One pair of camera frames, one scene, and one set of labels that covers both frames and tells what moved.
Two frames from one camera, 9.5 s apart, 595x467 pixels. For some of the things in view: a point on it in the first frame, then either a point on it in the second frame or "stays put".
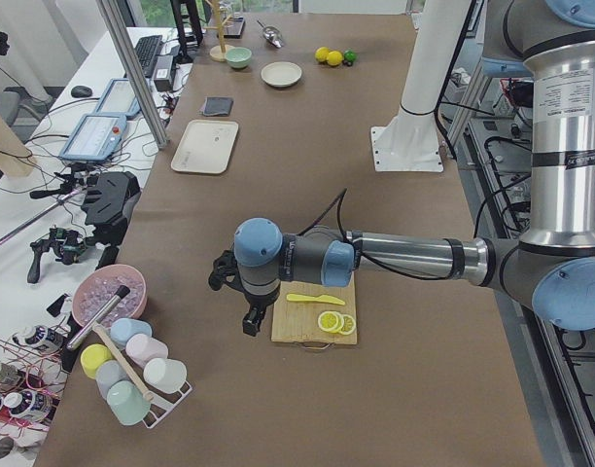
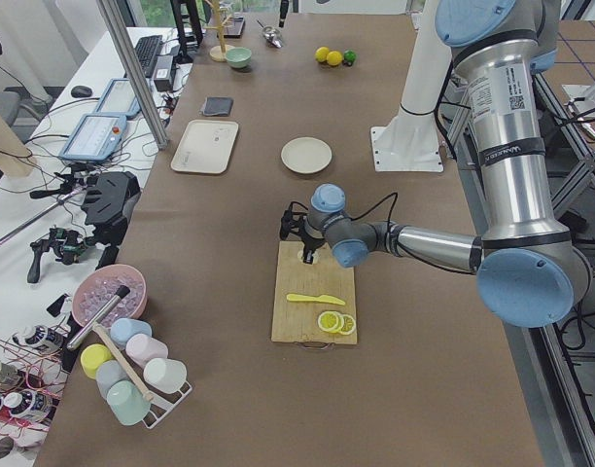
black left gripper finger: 253,321 → 308,255
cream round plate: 281,74 → 306,155
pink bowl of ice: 97,286 stays put
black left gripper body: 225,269 → 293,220
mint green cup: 127,403 stays put
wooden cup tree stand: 218,53 stays put
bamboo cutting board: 296,322 stays put
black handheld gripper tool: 68,245 stays put
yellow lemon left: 321,53 stays put
